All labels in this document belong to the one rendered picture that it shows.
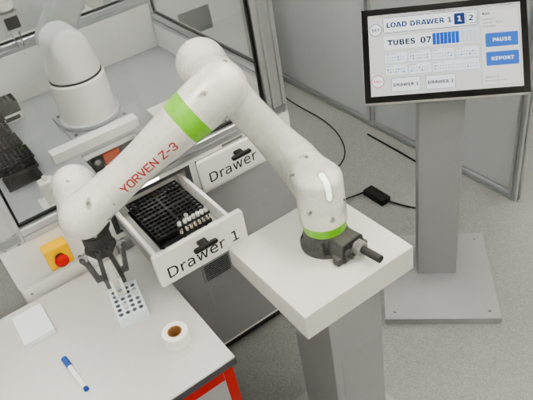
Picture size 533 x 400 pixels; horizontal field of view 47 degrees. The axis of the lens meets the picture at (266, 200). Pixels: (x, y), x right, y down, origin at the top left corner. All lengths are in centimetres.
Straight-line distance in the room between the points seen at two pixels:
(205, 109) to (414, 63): 95
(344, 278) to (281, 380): 94
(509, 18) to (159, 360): 148
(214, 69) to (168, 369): 76
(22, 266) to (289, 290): 79
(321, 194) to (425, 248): 115
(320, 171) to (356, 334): 57
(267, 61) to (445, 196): 90
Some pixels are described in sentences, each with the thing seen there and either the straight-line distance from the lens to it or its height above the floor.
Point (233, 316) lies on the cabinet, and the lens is 245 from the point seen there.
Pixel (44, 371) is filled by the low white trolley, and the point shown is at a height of 76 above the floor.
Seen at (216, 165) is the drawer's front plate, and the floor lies 89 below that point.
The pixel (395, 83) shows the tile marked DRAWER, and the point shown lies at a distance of 207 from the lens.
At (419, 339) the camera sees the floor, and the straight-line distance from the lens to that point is 255.
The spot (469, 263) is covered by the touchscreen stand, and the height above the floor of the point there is 4.
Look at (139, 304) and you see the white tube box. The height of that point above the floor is 80.
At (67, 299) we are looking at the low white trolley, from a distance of 191.
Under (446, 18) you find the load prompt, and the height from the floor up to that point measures 116.
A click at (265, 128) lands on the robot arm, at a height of 117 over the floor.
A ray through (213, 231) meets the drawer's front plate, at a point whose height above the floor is 91.
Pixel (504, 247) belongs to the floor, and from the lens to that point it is 294.
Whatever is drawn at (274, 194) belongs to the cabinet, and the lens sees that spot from 223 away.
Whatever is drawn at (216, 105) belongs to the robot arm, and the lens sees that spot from 132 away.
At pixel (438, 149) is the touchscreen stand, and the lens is 231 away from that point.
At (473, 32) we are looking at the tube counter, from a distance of 213.
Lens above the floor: 200
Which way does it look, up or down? 38 degrees down
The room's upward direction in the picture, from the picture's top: 11 degrees counter-clockwise
